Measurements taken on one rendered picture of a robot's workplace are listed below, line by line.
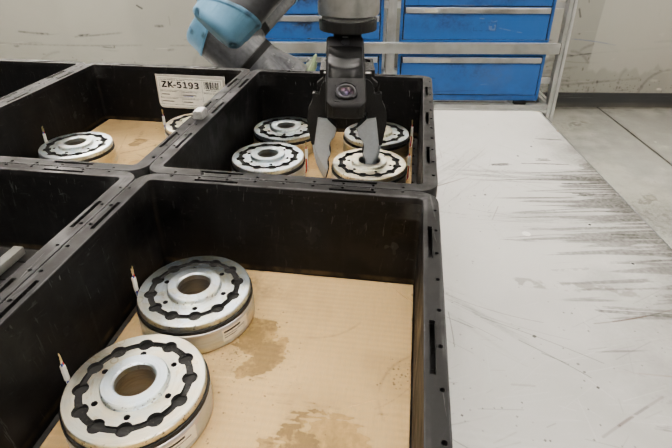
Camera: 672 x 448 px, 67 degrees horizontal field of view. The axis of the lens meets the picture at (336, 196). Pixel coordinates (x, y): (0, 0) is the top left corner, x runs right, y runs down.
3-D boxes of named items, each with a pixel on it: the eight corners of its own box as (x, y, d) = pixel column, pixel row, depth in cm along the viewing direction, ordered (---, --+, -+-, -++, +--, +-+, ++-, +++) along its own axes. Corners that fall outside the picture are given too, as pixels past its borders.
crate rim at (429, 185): (436, 213, 50) (438, 192, 49) (146, 192, 54) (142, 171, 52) (430, 90, 84) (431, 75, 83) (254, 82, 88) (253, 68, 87)
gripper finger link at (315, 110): (335, 145, 70) (350, 85, 66) (335, 150, 69) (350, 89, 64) (302, 137, 70) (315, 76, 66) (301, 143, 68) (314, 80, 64)
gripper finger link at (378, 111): (391, 139, 69) (379, 76, 65) (392, 143, 68) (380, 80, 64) (357, 146, 70) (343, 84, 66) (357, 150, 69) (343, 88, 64)
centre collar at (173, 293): (176, 271, 49) (175, 266, 49) (227, 272, 49) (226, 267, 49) (159, 306, 45) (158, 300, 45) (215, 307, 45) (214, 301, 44)
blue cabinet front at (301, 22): (240, 98, 264) (229, -19, 237) (379, 99, 263) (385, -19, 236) (239, 99, 262) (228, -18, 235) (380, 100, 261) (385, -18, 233)
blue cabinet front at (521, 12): (395, 99, 263) (402, -19, 236) (536, 100, 262) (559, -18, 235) (395, 100, 261) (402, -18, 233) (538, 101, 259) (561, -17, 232)
